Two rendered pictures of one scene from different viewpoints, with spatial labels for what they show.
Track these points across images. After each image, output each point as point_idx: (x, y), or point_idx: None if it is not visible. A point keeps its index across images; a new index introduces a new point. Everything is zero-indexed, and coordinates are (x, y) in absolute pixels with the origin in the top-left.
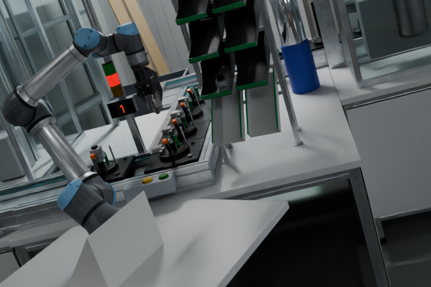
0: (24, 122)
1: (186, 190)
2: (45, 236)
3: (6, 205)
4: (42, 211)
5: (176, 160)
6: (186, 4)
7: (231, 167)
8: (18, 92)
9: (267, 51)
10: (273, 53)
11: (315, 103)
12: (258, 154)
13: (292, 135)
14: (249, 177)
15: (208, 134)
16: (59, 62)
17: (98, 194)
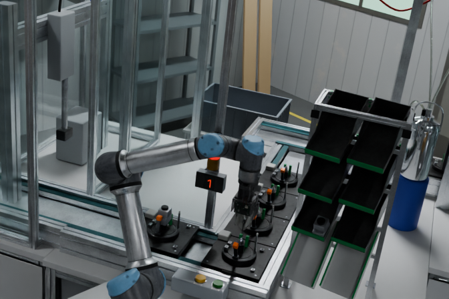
0: (111, 183)
1: None
2: (79, 275)
3: (55, 209)
4: (87, 246)
5: (236, 267)
6: (325, 130)
7: (287, 298)
8: (119, 160)
9: (380, 214)
10: (386, 219)
11: (401, 253)
12: (319, 297)
13: (362, 289)
14: None
15: (280, 243)
16: (172, 154)
17: (149, 293)
